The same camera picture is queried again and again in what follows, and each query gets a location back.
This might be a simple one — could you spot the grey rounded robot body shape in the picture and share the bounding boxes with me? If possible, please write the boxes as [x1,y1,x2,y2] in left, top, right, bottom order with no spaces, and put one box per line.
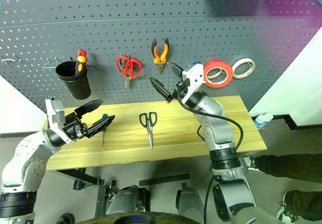
[105,185,149,215]
[175,185,205,217]

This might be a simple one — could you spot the white sneaker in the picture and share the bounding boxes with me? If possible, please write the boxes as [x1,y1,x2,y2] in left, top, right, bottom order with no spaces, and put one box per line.
[247,157,260,171]
[276,191,299,223]

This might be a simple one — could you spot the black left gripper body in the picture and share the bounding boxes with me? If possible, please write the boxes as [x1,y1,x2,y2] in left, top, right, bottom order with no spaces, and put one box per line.
[61,113,89,140]

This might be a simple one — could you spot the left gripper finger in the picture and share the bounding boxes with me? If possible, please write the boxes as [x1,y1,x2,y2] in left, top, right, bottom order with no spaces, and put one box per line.
[74,99,105,118]
[86,115,116,138]

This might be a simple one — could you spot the black metal table frame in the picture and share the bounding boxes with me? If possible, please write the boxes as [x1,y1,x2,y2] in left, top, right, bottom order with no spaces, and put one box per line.
[53,168,117,217]

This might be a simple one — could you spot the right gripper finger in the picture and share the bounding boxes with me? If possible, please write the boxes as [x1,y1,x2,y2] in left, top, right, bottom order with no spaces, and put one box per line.
[167,61,185,78]
[148,76,175,104]

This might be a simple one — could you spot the black round floor object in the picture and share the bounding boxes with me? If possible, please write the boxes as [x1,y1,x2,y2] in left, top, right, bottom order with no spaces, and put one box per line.
[56,213,76,224]

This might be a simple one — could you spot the clear plastic water bottle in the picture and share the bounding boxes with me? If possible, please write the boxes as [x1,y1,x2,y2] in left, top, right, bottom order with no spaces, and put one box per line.
[253,113,274,130]

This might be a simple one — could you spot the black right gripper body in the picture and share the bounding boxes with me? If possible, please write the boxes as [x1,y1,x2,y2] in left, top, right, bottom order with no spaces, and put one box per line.
[172,79,190,102]

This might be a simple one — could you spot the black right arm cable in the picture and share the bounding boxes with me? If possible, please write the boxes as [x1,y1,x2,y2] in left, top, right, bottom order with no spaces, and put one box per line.
[176,97,244,224]

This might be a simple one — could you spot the blue handled screwdriver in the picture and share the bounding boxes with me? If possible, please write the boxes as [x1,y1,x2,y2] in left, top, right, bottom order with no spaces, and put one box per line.
[100,113,108,147]

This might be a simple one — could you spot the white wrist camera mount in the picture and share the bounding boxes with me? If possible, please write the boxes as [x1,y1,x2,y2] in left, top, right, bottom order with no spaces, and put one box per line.
[181,63,205,104]
[45,98,76,144]

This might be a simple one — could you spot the black plastic cup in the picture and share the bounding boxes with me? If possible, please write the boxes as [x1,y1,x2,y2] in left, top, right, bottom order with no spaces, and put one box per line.
[55,60,92,100]

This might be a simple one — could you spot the red orange handled screwdriver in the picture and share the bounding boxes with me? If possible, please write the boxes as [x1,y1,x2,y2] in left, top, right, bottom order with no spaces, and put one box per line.
[75,48,89,77]

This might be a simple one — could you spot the wide red tape roll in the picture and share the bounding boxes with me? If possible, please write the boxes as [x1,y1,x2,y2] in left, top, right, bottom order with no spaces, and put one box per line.
[203,59,233,89]

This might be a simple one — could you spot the black handled scissors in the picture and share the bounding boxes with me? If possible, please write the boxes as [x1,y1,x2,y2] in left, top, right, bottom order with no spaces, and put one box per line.
[139,111,158,151]

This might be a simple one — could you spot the orange handled pliers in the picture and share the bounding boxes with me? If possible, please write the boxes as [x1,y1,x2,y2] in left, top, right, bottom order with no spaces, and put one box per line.
[150,38,170,73]

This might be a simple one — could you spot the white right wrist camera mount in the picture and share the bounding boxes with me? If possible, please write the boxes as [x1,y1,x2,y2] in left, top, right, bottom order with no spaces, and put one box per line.
[181,63,205,104]

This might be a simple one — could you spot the white tape roll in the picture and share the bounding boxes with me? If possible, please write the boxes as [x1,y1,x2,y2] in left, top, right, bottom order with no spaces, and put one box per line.
[231,57,256,80]

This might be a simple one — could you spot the dark curved robot body rim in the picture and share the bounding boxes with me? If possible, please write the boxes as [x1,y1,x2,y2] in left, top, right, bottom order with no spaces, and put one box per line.
[75,211,203,224]

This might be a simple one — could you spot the person's dark trouser leg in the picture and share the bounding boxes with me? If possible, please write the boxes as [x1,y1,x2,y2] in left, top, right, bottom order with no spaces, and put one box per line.
[254,153,322,185]
[285,189,322,220]

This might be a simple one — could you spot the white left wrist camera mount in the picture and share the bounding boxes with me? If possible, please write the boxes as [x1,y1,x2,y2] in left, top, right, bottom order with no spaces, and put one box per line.
[45,98,76,144]

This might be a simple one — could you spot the grey metal pegboard wall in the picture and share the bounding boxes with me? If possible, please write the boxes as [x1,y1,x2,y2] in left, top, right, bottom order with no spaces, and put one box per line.
[0,0,322,114]

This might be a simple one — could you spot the red handled scissors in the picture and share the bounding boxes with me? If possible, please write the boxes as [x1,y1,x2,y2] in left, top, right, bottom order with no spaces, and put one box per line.
[115,55,144,89]

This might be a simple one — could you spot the black flat bar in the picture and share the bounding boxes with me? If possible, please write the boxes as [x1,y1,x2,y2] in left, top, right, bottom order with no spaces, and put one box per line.
[138,173,191,188]

